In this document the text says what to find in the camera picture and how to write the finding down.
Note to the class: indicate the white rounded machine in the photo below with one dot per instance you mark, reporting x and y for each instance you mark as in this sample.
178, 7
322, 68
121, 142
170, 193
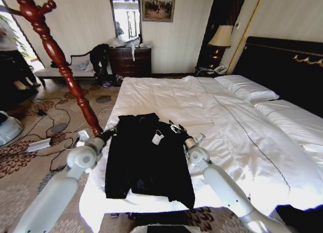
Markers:
8, 129

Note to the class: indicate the black garment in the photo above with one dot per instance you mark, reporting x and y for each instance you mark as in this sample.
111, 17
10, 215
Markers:
149, 167

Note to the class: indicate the white telephone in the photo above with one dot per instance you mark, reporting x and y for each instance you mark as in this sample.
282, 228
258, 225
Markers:
220, 69

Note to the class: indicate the dark wooden dresser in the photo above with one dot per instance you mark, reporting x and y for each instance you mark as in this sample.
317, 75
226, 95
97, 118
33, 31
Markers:
131, 62

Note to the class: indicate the black clothing on bench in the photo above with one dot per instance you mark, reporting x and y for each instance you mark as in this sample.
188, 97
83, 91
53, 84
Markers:
99, 59

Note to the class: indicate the white upholstered bench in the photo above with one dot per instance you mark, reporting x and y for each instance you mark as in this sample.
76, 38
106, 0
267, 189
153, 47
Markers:
75, 70

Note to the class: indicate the white robot front shell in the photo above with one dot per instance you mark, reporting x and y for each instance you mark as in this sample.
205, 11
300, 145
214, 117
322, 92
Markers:
161, 229

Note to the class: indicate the wall mirror with dark frame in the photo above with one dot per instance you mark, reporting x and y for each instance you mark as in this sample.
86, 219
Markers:
126, 18

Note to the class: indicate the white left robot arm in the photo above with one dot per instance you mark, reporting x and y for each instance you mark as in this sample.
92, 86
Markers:
58, 190

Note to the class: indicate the clear plastic bags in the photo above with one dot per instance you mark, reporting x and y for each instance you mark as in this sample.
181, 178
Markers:
121, 42

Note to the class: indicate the white pillow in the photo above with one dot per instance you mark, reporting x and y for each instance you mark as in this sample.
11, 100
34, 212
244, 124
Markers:
295, 117
246, 88

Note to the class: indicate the dark clothes pile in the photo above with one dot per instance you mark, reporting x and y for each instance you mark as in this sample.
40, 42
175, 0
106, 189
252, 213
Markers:
112, 81

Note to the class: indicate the white hanging cloth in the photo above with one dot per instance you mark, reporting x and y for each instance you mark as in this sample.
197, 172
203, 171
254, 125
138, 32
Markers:
132, 52

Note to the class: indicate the table lamp with cream shade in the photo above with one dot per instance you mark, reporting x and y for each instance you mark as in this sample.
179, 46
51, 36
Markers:
220, 38

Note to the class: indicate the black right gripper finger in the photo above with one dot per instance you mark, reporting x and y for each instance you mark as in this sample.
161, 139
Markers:
180, 128
172, 124

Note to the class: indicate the dark nightstand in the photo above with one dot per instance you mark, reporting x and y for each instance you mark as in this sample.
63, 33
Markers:
204, 71

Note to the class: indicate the framed painting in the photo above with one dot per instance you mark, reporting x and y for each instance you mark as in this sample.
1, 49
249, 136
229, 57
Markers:
158, 6

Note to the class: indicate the black bag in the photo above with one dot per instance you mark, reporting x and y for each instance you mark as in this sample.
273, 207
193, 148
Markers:
300, 219

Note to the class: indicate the white duvet bed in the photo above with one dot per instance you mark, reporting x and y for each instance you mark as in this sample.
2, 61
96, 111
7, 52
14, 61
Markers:
239, 142

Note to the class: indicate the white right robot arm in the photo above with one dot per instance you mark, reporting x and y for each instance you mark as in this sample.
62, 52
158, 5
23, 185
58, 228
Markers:
222, 185

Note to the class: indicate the red wooden coat rack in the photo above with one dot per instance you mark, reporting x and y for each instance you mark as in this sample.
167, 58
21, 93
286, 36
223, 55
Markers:
54, 54

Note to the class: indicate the dark headboard with gold trim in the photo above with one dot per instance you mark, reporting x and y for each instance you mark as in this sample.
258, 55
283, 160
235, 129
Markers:
282, 66

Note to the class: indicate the white garment tag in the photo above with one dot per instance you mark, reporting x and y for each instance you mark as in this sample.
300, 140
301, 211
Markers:
157, 138

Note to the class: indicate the white power strip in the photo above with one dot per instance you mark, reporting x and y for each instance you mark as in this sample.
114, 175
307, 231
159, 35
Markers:
38, 145

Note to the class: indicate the person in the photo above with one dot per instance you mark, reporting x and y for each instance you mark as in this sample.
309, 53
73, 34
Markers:
22, 66

